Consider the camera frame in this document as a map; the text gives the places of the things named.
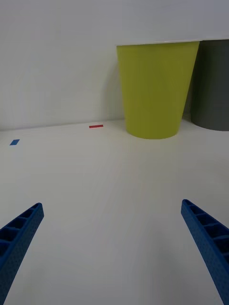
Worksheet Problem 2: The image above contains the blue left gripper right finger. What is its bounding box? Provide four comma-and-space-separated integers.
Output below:
180, 199, 229, 305

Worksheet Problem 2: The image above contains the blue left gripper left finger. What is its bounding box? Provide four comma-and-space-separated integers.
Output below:
0, 202, 45, 305

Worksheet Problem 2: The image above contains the yellow-green plastic waste bin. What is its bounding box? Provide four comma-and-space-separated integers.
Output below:
116, 41, 200, 140

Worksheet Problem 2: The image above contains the grey plastic waste bin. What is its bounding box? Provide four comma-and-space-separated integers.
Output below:
190, 39, 229, 132

